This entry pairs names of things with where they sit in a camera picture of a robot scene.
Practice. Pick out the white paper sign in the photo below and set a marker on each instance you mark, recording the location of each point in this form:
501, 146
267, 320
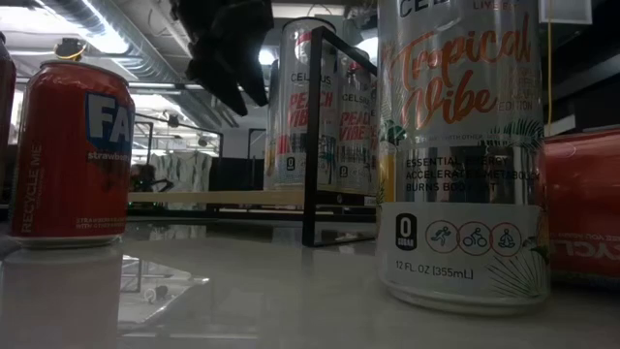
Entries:
564, 9

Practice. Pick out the red Fanta strawberry can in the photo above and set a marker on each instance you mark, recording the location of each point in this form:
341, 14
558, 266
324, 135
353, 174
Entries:
63, 160
586, 203

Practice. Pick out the black yellow ceiling device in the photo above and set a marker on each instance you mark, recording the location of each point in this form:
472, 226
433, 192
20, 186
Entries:
70, 48

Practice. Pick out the white plastic sheet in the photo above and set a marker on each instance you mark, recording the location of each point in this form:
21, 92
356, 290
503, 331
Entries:
184, 172

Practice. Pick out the ceiling light tube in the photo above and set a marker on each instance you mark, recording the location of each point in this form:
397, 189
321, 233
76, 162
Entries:
155, 85

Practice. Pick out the Celsius Tropical Vibe can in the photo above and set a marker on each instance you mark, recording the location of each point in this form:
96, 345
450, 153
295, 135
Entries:
460, 232

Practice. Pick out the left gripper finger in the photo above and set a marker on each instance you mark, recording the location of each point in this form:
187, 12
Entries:
223, 77
257, 63

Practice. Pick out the silver ventilation duct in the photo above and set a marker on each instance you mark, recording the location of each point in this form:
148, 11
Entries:
140, 65

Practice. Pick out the silver can with red print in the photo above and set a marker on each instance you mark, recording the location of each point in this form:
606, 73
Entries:
5, 106

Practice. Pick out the wooden shelf with black frame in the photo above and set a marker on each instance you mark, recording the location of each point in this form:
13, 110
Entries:
218, 196

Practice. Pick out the black partition panel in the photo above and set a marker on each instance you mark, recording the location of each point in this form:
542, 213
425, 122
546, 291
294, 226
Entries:
237, 174

